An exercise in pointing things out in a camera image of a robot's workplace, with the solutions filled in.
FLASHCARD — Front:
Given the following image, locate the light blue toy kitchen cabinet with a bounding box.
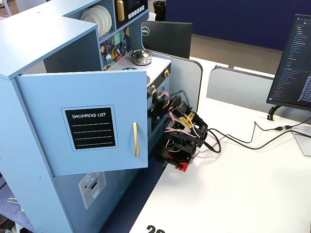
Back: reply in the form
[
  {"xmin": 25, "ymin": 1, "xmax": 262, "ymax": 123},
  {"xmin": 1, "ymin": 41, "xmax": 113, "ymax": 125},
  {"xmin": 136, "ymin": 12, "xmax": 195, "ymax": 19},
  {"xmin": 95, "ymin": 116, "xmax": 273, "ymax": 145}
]
[{"xmin": 0, "ymin": 0, "xmax": 173, "ymax": 233}]

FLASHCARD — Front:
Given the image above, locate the gold cabinet door handle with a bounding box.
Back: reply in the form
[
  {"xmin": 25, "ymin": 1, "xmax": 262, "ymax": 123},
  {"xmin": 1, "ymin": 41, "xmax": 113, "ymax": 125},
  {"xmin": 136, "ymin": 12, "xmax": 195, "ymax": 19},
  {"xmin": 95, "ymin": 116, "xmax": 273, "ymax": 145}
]
[{"xmin": 132, "ymin": 122, "xmax": 139, "ymax": 158}]

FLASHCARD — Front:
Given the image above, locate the gold microwave door handle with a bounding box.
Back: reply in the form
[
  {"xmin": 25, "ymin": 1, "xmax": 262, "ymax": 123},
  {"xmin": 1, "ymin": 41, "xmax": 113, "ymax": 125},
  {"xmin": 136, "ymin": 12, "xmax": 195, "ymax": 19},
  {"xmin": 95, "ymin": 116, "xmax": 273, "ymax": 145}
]
[{"xmin": 116, "ymin": 0, "xmax": 125, "ymax": 22}]

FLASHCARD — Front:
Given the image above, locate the blue shopping list cabinet door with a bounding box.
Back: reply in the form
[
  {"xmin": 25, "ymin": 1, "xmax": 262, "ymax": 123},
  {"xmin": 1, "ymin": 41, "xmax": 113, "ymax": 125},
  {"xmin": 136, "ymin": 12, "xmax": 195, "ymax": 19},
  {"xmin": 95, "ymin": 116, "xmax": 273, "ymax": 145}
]
[{"xmin": 14, "ymin": 69, "xmax": 149, "ymax": 177}]

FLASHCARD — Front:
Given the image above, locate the red table clamp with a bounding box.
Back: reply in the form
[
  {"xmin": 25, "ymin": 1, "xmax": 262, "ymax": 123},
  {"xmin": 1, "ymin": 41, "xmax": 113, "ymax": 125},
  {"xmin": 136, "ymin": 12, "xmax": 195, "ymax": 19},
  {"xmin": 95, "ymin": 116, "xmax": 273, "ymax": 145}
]
[{"xmin": 174, "ymin": 161, "xmax": 193, "ymax": 173}]

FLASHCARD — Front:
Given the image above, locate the black Dell monitor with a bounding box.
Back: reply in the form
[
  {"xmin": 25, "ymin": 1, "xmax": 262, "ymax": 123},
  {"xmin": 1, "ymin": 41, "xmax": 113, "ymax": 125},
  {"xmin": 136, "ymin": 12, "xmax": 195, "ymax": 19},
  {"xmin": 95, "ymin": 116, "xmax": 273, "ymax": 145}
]
[{"xmin": 141, "ymin": 20, "xmax": 193, "ymax": 60}]

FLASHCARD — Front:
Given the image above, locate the white toy plate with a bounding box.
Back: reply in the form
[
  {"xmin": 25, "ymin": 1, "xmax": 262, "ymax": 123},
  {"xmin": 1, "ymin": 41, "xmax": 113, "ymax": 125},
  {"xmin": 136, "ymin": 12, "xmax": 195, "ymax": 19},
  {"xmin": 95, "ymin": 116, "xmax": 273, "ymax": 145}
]
[
  {"xmin": 97, "ymin": 4, "xmax": 113, "ymax": 33},
  {"xmin": 80, "ymin": 9, "xmax": 101, "ymax": 37}
]

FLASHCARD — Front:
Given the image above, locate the gray rounded divider panel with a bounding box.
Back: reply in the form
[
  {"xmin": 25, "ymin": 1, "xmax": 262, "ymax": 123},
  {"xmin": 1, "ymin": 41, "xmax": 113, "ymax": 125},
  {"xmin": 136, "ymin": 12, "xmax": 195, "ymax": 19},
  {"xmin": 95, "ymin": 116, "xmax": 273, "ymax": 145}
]
[{"xmin": 150, "ymin": 52, "xmax": 204, "ymax": 115}]

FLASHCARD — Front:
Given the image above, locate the steel toy pot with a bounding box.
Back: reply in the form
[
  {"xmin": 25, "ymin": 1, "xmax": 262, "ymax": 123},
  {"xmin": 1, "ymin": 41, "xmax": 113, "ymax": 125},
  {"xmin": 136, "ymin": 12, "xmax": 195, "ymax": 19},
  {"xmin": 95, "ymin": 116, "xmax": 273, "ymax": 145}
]
[{"xmin": 128, "ymin": 49, "xmax": 154, "ymax": 67}]

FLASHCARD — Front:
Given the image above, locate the gray flat stand base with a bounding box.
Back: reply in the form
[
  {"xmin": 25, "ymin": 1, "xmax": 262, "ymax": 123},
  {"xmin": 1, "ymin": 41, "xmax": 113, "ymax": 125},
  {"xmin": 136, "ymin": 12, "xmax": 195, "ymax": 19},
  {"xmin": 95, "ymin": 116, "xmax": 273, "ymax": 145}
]
[{"xmin": 291, "ymin": 130, "xmax": 311, "ymax": 157}]

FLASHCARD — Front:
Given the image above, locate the black monitor showing code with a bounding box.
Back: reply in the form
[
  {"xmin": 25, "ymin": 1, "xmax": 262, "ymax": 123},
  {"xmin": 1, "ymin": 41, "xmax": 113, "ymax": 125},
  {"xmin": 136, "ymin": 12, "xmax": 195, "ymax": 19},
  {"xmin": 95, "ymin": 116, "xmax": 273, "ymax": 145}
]
[{"xmin": 266, "ymin": 14, "xmax": 311, "ymax": 112}]

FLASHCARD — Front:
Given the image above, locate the dark blue office partition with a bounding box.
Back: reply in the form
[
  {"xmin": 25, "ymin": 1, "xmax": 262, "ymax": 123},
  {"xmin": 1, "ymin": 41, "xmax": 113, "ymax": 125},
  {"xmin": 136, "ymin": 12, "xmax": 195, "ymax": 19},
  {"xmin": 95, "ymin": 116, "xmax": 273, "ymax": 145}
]
[{"xmin": 165, "ymin": 0, "xmax": 311, "ymax": 52}]

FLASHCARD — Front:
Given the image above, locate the black cable with connector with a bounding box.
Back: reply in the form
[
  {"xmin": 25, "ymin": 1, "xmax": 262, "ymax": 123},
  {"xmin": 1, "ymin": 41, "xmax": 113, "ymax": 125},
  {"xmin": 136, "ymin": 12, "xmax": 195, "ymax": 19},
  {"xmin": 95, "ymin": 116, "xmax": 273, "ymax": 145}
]
[{"xmin": 206, "ymin": 120, "xmax": 311, "ymax": 144}]

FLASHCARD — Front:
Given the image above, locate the stack of white plates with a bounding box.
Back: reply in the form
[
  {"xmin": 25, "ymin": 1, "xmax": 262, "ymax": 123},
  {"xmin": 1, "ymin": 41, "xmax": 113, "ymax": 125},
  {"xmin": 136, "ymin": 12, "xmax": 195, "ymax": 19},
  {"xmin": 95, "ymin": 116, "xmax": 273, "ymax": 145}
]
[{"xmin": 87, "ymin": 6, "xmax": 109, "ymax": 35}]

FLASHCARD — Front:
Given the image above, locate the toy microwave oven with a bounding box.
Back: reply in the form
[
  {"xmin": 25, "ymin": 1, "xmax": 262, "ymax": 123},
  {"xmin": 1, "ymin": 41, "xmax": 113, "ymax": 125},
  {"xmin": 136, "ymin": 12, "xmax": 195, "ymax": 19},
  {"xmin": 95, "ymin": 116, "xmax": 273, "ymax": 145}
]
[{"xmin": 114, "ymin": 0, "xmax": 149, "ymax": 30}]

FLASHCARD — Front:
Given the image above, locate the steel pot lid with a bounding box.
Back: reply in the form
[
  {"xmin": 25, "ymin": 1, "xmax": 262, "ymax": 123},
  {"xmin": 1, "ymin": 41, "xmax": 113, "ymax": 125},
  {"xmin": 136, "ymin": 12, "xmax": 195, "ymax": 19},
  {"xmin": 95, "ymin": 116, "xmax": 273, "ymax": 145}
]
[{"xmin": 130, "ymin": 49, "xmax": 152, "ymax": 61}]

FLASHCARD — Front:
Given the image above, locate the gray desk divider panel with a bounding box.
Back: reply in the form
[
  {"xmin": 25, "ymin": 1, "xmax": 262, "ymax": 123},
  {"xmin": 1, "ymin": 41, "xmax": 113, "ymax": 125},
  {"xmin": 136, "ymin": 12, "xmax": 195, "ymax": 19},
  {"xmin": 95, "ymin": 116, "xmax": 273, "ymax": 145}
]
[{"xmin": 206, "ymin": 66, "xmax": 276, "ymax": 114}]

